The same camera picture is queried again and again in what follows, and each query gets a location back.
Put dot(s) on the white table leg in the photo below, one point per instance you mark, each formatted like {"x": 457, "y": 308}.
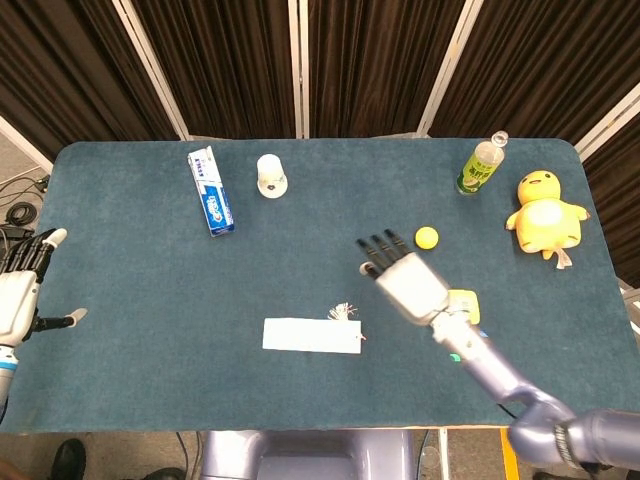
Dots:
{"x": 443, "y": 455}

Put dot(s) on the green box with yellow lid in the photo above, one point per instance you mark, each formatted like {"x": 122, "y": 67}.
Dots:
{"x": 467, "y": 304}

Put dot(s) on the black power adapter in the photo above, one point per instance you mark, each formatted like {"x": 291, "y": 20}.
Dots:
{"x": 12, "y": 232}

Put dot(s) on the brown curtain screen panel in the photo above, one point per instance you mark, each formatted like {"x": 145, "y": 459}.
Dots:
{"x": 620, "y": 200}
{"x": 65, "y": 65}
{"x": 220, "y": 65}
{"x": 540, "y": 60}
{"x": 380, "y": 65}

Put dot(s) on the purple robot torso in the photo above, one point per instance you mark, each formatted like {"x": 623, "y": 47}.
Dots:
{"x": 310, "y": 455}

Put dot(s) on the yellow ball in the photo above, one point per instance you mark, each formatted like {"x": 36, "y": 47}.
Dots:
{"x": 427, "y": 238}

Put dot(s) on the white small cup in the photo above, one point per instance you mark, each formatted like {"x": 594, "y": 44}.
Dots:
{"x": 271, "y": 175}

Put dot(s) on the green label tea bottle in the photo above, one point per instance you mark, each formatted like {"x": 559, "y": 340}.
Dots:
{"x": 477, "y": 172}

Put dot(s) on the white paper bookmark with tassel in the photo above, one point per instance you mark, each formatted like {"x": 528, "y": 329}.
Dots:
{"x": 310, "y": 336}

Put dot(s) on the yellow plush duck toy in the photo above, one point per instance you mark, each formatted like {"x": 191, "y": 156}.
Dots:
{"x": 542, "y": 220}

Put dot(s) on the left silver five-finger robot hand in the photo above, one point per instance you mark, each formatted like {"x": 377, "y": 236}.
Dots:
{"x": 17, "y": 300}

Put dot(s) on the black shoe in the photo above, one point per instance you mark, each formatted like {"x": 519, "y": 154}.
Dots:
{"x": 162, "y": 474}
{"x": 69, "y": 460}

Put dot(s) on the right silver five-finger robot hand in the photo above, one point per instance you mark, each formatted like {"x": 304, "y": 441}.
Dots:
{"x": 410, "y": 285}

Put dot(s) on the blue white toothpaste box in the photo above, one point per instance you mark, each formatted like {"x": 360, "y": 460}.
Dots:
{"x": 215, "y": 205}

